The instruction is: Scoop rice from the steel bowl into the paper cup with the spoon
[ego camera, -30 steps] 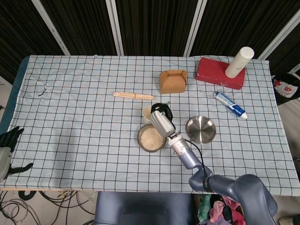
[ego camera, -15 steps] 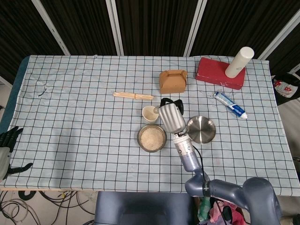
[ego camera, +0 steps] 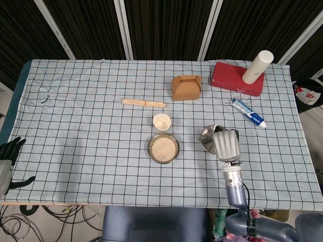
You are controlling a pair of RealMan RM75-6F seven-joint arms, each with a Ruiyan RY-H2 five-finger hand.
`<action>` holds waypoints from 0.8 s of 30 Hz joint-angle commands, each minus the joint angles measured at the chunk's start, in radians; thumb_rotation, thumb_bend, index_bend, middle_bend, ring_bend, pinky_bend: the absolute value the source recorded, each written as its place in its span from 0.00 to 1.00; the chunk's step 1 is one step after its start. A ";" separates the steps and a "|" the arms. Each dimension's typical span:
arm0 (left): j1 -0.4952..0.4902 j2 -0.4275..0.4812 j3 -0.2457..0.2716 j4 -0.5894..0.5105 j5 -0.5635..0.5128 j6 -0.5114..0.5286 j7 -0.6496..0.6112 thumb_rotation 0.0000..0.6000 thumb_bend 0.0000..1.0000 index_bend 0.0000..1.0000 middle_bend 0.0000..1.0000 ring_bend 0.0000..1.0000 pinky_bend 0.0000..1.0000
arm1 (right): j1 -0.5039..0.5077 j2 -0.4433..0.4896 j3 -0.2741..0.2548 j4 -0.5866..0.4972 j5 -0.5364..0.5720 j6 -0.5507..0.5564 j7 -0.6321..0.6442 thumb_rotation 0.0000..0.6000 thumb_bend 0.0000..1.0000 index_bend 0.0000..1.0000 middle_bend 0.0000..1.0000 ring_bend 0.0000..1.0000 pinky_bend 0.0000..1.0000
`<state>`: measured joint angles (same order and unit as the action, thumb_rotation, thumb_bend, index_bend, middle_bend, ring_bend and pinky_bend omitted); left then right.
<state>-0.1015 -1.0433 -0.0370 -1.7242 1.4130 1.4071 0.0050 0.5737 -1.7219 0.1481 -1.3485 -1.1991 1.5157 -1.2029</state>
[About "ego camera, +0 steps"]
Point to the blue checkered tablecloth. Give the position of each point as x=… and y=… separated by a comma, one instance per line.
x=88, y=138

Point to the red block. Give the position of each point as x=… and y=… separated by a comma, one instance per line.
x=227, y=75

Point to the colourful cloth pile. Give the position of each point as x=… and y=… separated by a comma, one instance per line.
x=219, y=223

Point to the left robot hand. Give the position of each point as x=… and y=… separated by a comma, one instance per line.
x=5, y=174

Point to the white cylindrical bottle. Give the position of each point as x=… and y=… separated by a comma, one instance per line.
x=256, y=68

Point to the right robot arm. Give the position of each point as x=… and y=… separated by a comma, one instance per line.
x=234, y=191

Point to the metal bowl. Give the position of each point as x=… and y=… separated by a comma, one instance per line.
x=177, y=148

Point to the black partition screen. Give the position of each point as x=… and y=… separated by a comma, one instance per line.
x=164, y=25

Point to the brown cardboard takeaway box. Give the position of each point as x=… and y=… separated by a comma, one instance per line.
x=185, y=90

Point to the white paper cup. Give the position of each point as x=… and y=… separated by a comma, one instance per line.
x=161, y=123

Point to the black bag with red print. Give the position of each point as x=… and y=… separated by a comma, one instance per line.
x=309, y=97

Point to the wooden chopstick bundle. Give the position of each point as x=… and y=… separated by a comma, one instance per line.
x=141, y=103

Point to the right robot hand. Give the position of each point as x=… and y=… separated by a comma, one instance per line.
x=227, y=146

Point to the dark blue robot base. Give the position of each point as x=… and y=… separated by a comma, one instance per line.
x=151, y=224

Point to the dark blue table pad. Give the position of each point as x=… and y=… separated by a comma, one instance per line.
x=18, y=88

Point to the white blue toothpaste tube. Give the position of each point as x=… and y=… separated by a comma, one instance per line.
x=247, y=111

